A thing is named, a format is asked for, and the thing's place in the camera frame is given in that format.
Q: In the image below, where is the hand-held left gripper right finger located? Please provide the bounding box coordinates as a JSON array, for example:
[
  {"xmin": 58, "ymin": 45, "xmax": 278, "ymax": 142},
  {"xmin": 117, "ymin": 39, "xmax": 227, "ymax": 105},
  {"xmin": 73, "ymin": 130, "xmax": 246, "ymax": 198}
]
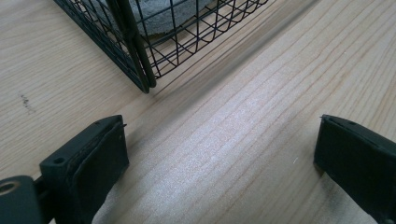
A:
[{"xmin": 313, "ymin": 114, "xmax": 396, "ymax": 224}]

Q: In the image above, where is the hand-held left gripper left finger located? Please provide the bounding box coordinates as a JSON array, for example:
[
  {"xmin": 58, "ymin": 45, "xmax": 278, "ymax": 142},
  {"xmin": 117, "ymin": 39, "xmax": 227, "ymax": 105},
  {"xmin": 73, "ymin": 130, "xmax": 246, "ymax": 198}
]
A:
[{"xmin": 39, "ymin": 114, "xmax": 131, "ymax": 224}]

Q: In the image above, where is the black wire mesh basket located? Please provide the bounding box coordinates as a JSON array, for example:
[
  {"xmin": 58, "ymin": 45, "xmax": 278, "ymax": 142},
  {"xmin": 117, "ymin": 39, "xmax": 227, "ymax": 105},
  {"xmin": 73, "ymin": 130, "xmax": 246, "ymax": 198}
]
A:
[{"xmin": 53, "ymin": 0, "xmax": 271, "ymax": 94}]

